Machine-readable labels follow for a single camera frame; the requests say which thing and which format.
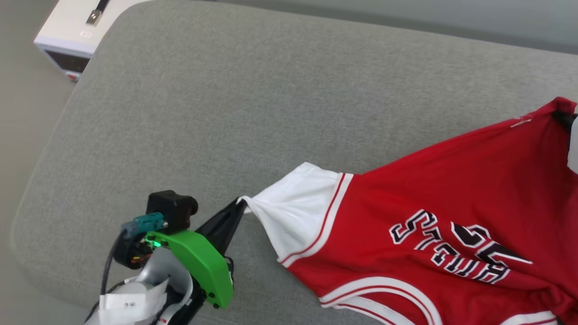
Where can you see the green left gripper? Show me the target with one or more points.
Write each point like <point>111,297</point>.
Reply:
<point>203,266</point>

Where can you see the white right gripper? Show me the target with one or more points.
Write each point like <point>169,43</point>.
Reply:
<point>574,144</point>

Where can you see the red and white basketball jersey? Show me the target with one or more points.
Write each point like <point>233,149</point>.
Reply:
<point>429,203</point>

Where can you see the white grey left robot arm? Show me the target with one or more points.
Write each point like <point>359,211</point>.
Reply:
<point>162,266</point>

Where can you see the grey fabric sofa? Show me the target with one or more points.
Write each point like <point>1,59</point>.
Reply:
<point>226,113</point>

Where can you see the white paper label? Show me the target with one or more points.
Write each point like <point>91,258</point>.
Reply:
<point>131,302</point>

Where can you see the white metal equipment box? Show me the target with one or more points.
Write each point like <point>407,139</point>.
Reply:
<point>67,31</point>

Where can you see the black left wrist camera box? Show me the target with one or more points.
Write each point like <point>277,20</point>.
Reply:
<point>171,210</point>

